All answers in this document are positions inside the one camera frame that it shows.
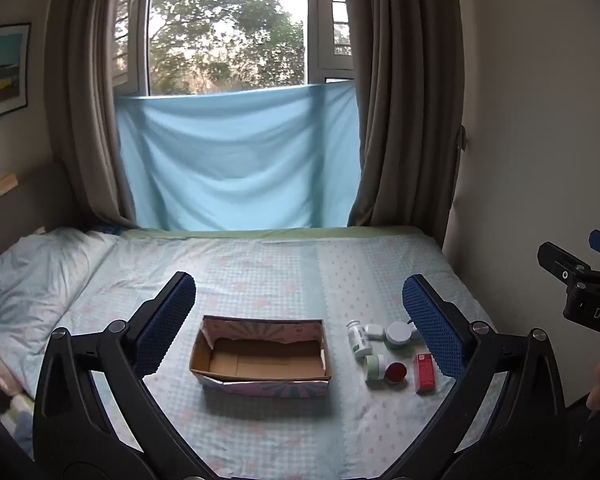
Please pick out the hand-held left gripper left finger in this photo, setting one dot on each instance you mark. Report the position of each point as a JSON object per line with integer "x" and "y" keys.
{"x": 165, "y": 325}

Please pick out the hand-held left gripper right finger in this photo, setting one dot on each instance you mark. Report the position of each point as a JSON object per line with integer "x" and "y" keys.
{"x": 432, "y": 330}

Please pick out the large green jar white lid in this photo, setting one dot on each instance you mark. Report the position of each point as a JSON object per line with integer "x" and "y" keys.
{"x": 398, "y": 335}

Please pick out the red carton box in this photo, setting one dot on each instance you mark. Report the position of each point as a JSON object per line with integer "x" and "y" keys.
{"x": 424, "y": 372}

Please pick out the dark red lid jar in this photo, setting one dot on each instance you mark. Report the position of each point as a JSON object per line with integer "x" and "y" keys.
{"x": 395, "y": 373}

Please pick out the small light green jar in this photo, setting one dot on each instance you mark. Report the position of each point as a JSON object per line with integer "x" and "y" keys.
{"x": 374, "y": 367}

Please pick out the white pill bottle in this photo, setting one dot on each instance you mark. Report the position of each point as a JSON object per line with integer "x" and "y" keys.
{"x": 358, "y": 339}

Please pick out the cardboard box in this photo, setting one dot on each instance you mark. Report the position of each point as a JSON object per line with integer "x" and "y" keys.
{"x": 260, "y": 360}

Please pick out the small white case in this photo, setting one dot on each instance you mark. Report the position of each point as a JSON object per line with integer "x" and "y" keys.
{"x": 375, "y": 331}

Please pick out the checkered floral bed sheet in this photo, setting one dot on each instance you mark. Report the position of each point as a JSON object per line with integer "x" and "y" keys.
{"x": 280, "y": 270}

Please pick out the light blue pillow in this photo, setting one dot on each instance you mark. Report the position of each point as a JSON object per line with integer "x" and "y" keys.
{"x": 35, "y": 285}

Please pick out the dark cloth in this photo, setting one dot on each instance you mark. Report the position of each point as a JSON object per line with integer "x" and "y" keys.
{"x": 592, "y": 445}

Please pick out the light blue hanging cloth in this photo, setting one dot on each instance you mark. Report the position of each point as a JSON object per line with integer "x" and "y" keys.
{"x": 235, "y": 160}

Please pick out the small tan box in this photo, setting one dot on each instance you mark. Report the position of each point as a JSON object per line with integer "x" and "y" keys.
{"x": 6, "y": 183}

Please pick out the brown curtain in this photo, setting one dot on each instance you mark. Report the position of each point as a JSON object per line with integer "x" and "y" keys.
{"x": 90, "y": 85}
{"x": 405, "y": 85}

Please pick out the window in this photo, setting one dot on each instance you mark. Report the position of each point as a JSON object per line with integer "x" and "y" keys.
{"x": 230, "y": 25}

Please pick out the framed wall picture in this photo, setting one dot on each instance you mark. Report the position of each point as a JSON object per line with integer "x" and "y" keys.
{"x": 2, "y": 72}

